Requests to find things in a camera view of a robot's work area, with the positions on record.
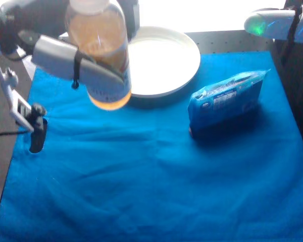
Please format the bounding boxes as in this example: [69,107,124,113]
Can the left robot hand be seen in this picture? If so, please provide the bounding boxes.
[0,0,140,55]

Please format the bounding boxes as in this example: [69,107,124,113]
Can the orange vitamin drink bottle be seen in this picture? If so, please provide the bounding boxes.
[65,0,132,111]

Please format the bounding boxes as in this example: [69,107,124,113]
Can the blue snack packet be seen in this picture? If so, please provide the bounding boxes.
[187,68,272,138]

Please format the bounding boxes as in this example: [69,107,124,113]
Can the white round plate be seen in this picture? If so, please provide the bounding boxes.
[127,26,201,99]

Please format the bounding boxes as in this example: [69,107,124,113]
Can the black camera cable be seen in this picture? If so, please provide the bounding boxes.
[0,130,28,140]

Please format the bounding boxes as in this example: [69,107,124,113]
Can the blue cloth with handle hole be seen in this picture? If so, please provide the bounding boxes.
[0,51,303,242]

